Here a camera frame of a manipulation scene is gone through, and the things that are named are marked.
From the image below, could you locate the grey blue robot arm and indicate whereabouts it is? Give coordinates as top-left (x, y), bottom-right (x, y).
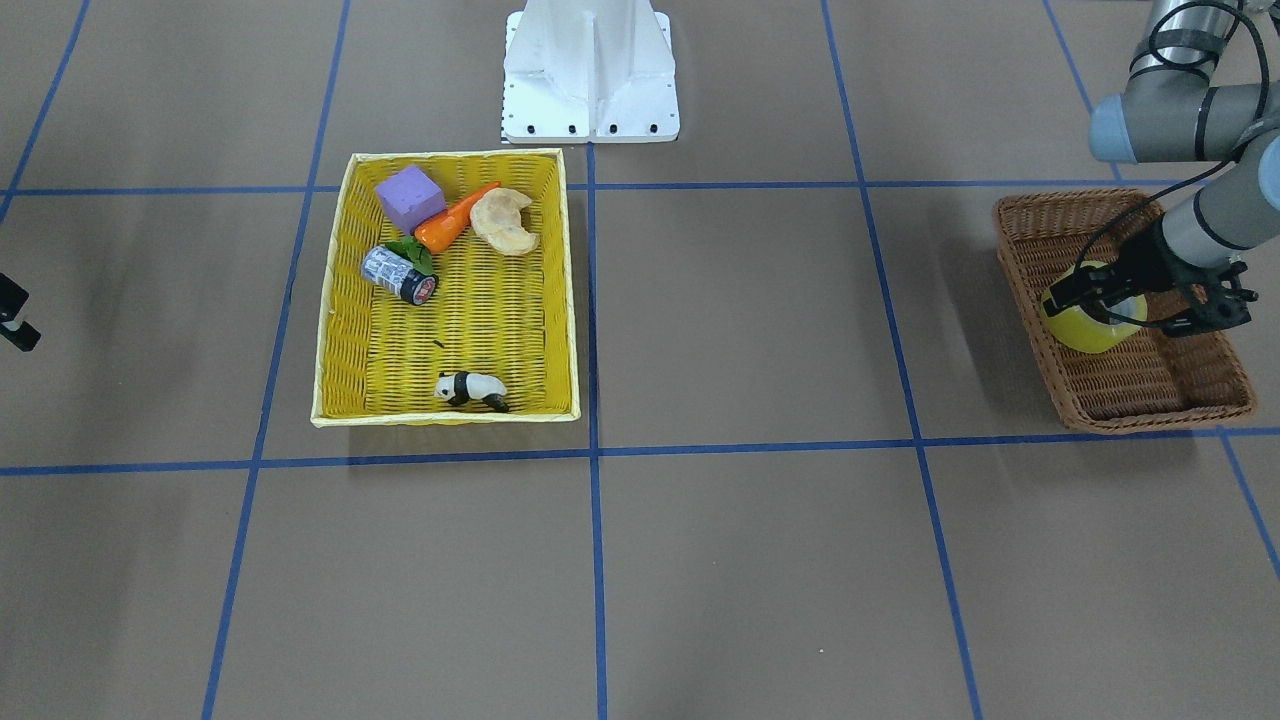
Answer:
top-left (1039, 1), bottom-right (1279, 343)

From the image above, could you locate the yellow wicker basket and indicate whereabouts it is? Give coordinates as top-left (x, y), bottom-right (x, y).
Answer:
top-left (311, 149), bottom-right (581, 427)

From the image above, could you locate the brown wicker basket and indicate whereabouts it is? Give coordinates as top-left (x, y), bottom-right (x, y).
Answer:
top-left (993, 190), bottom-right (1258, 436)

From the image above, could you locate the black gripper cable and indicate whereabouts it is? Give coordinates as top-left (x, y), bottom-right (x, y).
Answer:
top-left (1068, 0), bottom-right (1271, 331)

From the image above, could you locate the toy croissant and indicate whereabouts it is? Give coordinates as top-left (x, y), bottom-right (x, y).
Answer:
top-left (468, 187), bottom-right (540, 258)

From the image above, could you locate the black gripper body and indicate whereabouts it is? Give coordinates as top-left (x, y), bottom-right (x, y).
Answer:
top-left (1100, 220), bottom-right (1257, 337)

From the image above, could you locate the black clamp at edge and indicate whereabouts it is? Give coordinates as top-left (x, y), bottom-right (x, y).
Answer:
top-left (1, 274), bottom-right (42, 352)

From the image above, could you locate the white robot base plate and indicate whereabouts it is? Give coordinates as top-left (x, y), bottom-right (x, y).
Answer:
top-left (500, 1), bottom-right (681, 145)

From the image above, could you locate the orange toy carrot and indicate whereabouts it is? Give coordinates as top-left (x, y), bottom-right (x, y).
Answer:
top-left (381, 182), bottom-right (502, 275)

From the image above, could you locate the small printed can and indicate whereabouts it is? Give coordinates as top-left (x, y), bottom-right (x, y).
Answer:
top-left (360, 245), bottom-right (440, 306)

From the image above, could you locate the yellow tape roll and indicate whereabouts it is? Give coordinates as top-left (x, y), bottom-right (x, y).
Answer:
top-left (1039, 268), bottom-right (1149, 354)

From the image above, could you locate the purple foam cube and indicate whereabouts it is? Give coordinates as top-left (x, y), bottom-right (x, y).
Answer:
top-left (374, 164), bottom-right (448, 234)

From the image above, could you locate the panda figurine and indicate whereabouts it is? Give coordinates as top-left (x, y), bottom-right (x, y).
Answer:
top-left (431, 372), bottom-right (511, 413)

